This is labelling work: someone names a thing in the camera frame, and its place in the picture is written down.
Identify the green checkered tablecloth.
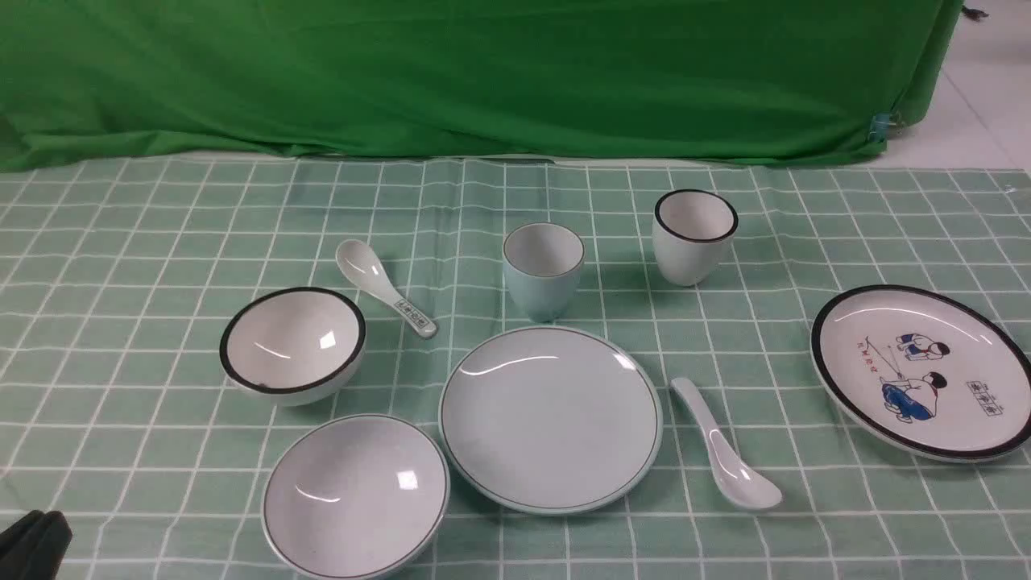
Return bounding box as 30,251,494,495
1,155,1030,579

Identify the white cup black rim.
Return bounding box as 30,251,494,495
652,187,739,287

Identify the pale blue cup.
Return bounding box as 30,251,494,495
502,221,586,323

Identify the white bowl black rim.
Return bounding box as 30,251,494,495
218,287,368,407

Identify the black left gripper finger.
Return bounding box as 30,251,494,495
1,510,73,579

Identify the pale blue shallow bowl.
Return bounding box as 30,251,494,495
261,412,452,579

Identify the white spoon patterned handle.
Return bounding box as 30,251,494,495
335,239,438,339

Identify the blue binder clip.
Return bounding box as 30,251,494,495
867,114,892,143

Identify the green backdrop cloth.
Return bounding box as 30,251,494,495
1,1,961,172

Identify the plain white spoon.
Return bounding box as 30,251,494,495
670,377,784,512

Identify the white plate cartoon print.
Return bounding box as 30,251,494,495
809,285,1030,463

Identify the pale blue plate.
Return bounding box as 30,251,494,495
438,325,664,516

